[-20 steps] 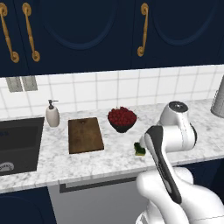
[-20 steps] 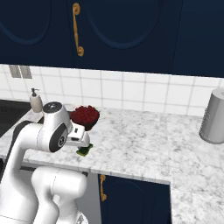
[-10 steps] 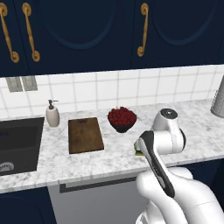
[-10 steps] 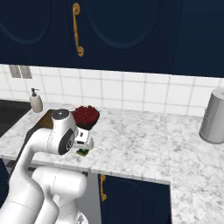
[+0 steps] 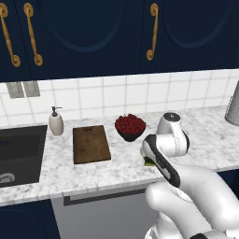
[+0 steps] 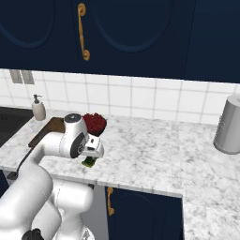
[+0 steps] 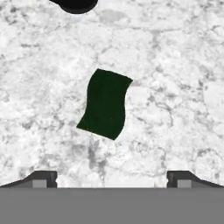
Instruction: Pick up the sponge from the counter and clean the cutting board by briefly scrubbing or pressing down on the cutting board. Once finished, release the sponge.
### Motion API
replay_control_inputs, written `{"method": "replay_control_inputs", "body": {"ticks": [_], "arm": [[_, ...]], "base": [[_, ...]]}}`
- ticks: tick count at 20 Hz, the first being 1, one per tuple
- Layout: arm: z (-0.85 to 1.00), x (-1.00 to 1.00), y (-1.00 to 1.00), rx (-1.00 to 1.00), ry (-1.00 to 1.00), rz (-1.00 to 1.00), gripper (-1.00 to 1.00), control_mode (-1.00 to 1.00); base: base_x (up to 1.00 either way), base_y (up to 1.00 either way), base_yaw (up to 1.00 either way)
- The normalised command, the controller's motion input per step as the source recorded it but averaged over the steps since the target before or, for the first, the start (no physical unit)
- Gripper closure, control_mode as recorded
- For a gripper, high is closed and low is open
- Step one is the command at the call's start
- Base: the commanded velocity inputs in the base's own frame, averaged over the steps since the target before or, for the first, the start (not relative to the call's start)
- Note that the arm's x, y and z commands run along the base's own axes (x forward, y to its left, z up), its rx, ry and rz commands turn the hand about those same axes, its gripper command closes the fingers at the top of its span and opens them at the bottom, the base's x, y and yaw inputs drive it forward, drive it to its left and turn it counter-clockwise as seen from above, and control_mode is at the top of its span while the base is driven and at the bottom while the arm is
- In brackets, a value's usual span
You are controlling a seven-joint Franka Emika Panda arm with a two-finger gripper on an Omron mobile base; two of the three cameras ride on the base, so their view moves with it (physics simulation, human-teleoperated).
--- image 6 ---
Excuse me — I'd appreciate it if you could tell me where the navy cupboard door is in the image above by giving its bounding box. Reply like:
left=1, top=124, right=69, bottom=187
left=105, top=186, right=185, bottom=240
left=186, top=0, right=240, bottom=84
left=0, top=0, right=77, bottom=72
left=74, top=0, right=189, bottom=81

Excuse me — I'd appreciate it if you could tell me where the grey wall socket plate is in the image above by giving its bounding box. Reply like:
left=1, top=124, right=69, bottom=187
left=20, top=69, right=36, bottom=85
left=8, top=69, right=24, bottom=84

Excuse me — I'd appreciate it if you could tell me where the navy lower cupboard door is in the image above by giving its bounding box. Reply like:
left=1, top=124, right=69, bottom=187
left=105, top=186, right=185, bottom=240

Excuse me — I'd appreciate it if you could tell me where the brown wooden cutting board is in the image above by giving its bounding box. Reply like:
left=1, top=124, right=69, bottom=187
left=27, top=116, right=67, bottom=148

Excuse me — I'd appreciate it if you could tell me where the green sponge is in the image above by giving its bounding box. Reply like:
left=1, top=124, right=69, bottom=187
left=81, top=156, right=98, bottom=169

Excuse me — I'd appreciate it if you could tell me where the grey cylindrical canister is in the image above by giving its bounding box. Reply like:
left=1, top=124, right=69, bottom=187
left=213, top=94, right=240, bottom=156

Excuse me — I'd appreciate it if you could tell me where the beige soap dispenser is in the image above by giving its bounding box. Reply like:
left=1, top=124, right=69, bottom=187
left=31, top=94, right=47, bottom=122

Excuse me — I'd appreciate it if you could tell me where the navy upper cupboard door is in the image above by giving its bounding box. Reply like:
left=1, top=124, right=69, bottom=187
left=74, top=0, right=189, bottom=81
left=186, top=0, right=240, bottom=84
left=0, top=0, right=77, bottom=72

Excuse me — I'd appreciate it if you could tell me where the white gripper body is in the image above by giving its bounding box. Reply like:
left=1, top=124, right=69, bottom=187
left=82, top=145, right=106, bottom=159

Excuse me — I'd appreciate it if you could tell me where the short gold cupboard handle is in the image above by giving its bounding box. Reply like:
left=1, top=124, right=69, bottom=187
left=106, top=187, right=115, bottom=218

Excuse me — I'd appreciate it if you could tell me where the long gold cupboard handle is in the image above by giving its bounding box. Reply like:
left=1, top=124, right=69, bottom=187
left=77, top=2, right=91, bottom=62

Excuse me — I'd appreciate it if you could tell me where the dark sink basin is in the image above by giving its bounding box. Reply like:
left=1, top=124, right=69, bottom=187
left=0, top=106, right=35, bottom=148

